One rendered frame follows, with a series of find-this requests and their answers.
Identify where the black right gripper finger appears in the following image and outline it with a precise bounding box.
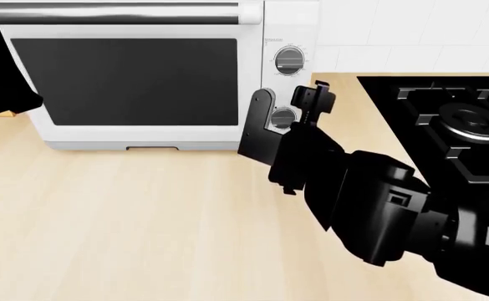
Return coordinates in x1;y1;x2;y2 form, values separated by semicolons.
237;88;291;167
289;80;337;127

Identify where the silver timer knob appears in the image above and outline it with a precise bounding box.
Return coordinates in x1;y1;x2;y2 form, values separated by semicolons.
269;105;300;132

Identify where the white toaster oven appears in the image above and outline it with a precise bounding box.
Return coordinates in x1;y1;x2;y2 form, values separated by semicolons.
0;0;321;152

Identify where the silver temperature knob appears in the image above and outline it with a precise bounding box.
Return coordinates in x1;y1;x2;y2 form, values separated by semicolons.
273;45;306;76

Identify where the black glass cooktop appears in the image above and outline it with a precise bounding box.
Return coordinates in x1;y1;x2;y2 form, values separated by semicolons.
355;74;489;227

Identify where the black cast iron grate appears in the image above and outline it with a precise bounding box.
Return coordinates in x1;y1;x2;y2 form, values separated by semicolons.
395;81;489;186

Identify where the round stove burner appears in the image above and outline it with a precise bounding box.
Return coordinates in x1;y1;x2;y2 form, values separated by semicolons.
437;100;489;143

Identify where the chrome oven door handle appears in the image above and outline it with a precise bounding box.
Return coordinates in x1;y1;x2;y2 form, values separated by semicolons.
0;2;264;26

